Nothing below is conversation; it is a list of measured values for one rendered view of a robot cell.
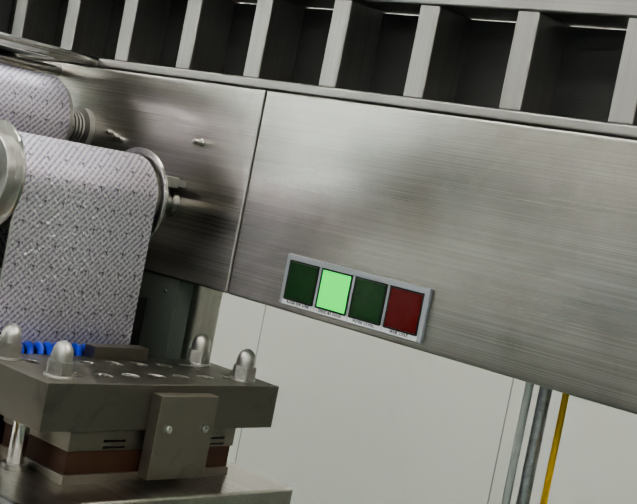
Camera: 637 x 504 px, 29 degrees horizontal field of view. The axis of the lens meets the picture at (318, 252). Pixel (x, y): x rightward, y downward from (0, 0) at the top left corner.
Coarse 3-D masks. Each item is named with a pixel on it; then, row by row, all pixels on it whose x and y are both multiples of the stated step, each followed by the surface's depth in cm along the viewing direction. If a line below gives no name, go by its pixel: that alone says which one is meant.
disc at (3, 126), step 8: (0, 120) 166; (0, 128) 166; (8, 128) 165; (8, 136) 165; (16, 136) 164; (16, 144) 164; (16, 152) 163; (24, 152) 163; (16, 160) 163; (24, 160) 162; (16, 168) 163; (24, 168) 162; (16, 176) 163; (24, 176) 162; (16, 184) 163; (16, 192) 163; (8, 200) 164; (16, 200) 163; (8, 208) 163; (0, 216) 164; (8, 216) 164; (0, 224) 165
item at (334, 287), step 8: (328, 272) 168; (328, 280) 168; (336, 280) 167; (344, 280) 166; (320, 288) 169; (328, 288) 168; (336, 288) 167; (344, 288) 166; (320, 296) 168; (328, 296) 167; (336, 296) 167; (344, 296) 166; (320, 304) 168; (328, 304) 167; (336, 304) 166; (344, 304) 166
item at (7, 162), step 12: (0, 132) 166; (0, 144) 164; (0, 156) 163; (12, 156) 163; (0, 168) 163; (12, 168) 163; (0, 180) 163; (12, 180) 163; (0, 192) 163; (0, 204) 164
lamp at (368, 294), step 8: (360, 280) 164; (360, 288) 164; (368, 288) 163; (376, 288) 162; (384, 288) 161; (360, 296) 164; (368, 296) 163; (376, 296) 162; (352, 304) 165; (360, 304) 164; (368, 304) 163; (376, 304) 162; (352, 312) 164; (360, 312) 164; (368, 312) 163; (376, 312) 162; (368, 320) 163; (376, 320) 162
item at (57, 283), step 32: (32, 224) 166; (32, 256) 167; (64, 256) 170; (96, 256) 174; (128, 256) 179; (0, 288) 164; (32, 288) 168; (64, 288) 171; (96, 288) 175; (128, 288) 180; (0, 320) 165; (32, 320) 168; (64, 320) 172; (96, 320) 176; (128, 320) 181
